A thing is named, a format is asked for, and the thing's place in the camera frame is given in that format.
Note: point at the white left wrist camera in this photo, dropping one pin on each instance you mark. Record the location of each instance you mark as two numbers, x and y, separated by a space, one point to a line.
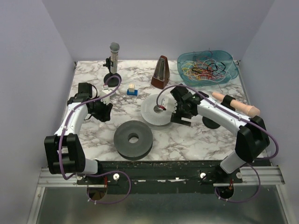
105 95

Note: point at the white perforated cable spool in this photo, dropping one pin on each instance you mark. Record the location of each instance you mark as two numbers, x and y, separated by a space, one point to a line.
152 113

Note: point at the black cable spool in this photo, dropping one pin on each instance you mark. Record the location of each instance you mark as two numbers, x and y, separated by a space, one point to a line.
133 140

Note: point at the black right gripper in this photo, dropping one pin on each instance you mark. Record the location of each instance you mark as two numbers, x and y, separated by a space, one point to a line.
180 108

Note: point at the pink microphone on stand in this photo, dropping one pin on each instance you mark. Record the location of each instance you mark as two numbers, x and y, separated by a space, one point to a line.
236 107

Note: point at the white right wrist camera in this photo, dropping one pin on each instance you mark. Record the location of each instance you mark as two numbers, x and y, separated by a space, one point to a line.
164 104

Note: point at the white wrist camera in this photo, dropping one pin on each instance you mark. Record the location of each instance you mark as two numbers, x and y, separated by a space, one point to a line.
105 95
164 104

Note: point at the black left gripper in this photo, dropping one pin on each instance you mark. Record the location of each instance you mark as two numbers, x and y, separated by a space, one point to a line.
103 112

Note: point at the silver glitter microphone on stand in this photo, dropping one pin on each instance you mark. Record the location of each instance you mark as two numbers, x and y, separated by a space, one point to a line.
112 65

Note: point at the teal plastic bin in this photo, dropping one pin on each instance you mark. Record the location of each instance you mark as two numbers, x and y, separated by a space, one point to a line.
206 68

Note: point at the aluminium rail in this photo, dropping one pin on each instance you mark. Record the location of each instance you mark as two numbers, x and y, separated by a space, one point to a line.
246 176

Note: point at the blue and white toy bricks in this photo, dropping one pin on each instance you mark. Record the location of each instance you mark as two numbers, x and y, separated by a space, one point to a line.
132 91

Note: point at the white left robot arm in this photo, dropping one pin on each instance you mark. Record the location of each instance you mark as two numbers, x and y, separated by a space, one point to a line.
63 149

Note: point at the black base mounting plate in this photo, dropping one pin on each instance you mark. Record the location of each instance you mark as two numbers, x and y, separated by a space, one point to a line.
160 177

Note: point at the brown wooden metronome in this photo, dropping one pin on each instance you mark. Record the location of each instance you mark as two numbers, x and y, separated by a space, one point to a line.
161 74

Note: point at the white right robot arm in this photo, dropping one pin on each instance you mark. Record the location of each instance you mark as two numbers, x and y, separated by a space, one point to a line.
251 135

